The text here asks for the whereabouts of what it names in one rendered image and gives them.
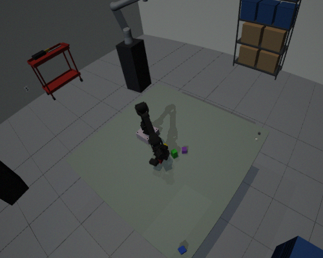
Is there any blue block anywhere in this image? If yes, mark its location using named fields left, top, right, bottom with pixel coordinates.
left=178, top=246, right=187, bottom=255

